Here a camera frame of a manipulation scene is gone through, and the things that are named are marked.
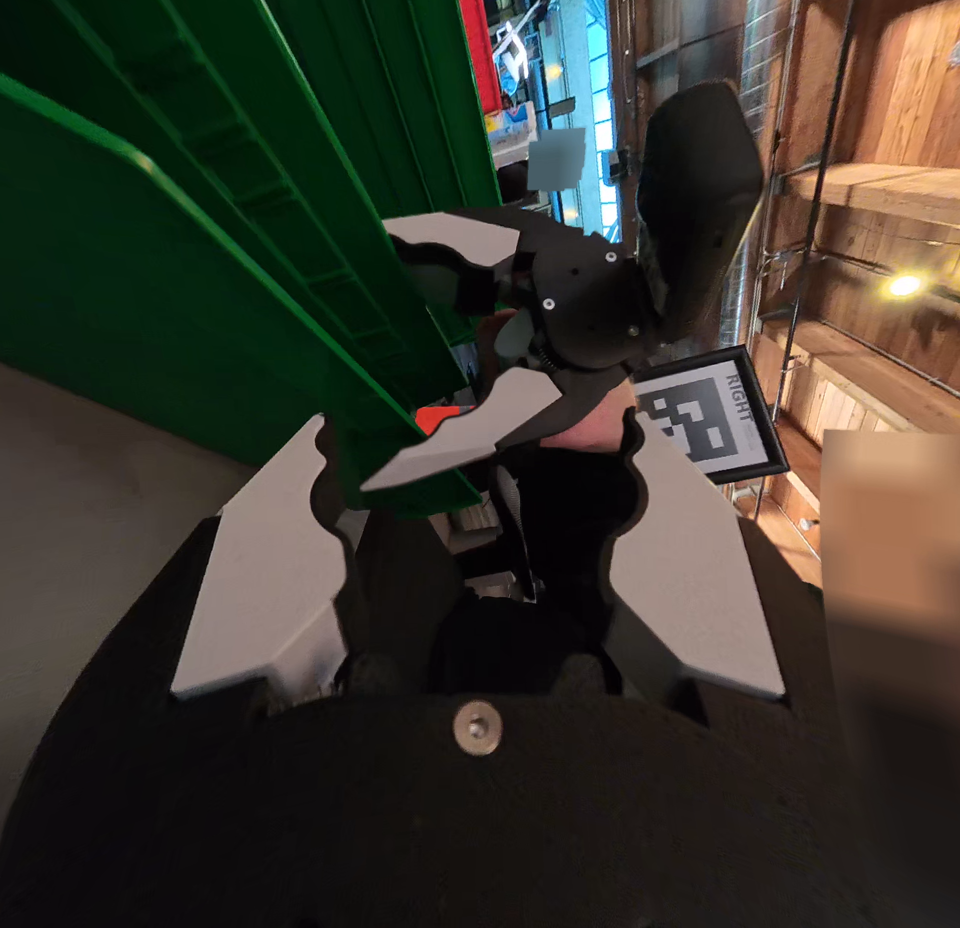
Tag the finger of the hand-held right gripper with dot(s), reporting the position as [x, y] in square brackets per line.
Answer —
[465, 437]
[465, 238]

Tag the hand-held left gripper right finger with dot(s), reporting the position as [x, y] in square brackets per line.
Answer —
[697, 591]

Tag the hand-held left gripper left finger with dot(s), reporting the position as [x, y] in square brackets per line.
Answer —
[255, 591]

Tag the person's right hand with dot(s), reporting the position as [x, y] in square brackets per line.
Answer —
[596, 426]

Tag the orange traffic cone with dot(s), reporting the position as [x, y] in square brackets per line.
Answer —
[435, 418]

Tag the red plastic bin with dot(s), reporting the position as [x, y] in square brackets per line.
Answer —
[476, 43]

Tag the glowing ceiling lamp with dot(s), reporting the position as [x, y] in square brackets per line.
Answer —
[904, 285]

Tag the silver ventilation duct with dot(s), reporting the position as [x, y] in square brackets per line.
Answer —
[761, 43]

